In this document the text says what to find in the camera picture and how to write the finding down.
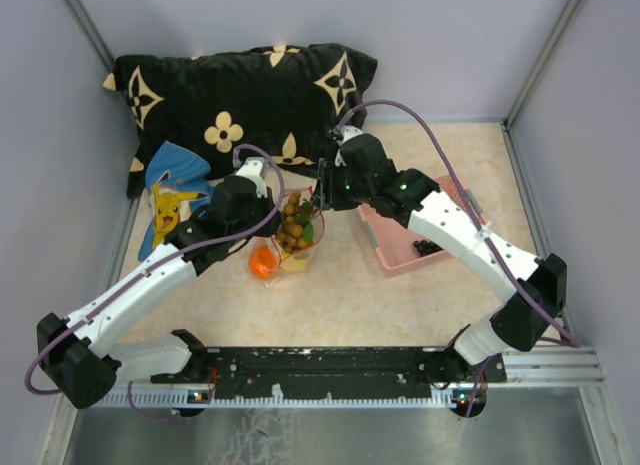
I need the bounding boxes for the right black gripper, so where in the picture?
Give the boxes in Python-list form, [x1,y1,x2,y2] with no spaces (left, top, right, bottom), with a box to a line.
[310,157,373,211]

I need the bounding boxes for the clear orange zip top bag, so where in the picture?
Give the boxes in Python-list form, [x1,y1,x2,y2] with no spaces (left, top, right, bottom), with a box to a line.
[248,186,325,286]

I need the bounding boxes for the brown longan bunch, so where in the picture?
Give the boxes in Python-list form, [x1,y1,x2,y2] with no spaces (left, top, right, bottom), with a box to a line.
[274,190,324,255]

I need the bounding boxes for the orange persimmon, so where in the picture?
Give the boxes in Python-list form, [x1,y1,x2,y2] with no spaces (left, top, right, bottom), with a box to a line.
[248,245,279,280]

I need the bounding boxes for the yellow lemon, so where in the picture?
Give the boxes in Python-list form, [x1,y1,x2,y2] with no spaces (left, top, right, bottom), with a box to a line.
[280,252,310,273]

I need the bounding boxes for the pink plastic basket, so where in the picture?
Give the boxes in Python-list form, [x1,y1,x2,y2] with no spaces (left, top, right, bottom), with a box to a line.
[357,173,494,280]

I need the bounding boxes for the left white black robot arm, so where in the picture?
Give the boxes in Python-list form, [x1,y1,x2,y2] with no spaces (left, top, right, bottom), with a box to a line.
[36,174,277,409]

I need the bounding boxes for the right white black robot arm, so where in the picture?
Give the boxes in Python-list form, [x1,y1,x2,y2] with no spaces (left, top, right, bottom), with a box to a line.
[312,126,567,381]

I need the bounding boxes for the blue Pikachu cloth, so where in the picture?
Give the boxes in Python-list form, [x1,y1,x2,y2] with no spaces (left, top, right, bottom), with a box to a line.
[138,141,215,261]

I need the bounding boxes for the black floral plush pillow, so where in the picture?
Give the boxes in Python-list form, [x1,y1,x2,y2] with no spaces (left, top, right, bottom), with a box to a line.
[103,43,378,198]

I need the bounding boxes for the dark blue grapes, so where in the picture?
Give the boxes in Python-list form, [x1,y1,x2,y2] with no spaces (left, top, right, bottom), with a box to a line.
[413,240,441,257]

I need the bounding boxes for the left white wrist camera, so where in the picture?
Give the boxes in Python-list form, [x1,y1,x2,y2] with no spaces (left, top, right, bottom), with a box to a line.
[235,158,270,198]

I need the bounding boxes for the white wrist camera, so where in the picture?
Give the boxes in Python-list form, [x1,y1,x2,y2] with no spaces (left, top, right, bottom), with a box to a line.
[235,158,270,198]
[332,125,363,167]

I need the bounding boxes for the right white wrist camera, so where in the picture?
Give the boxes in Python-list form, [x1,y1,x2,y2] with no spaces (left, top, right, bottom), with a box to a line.
[332,125,363,167]

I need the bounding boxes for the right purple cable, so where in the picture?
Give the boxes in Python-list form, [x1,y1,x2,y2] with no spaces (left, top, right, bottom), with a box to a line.
[329,99,581,419]

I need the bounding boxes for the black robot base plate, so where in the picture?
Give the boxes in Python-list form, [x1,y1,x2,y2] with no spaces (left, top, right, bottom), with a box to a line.
[151,347,506,400]

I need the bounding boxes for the aluminium frame rail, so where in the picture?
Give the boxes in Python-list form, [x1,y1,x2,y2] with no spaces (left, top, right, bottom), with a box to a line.
[59,344,601,411]

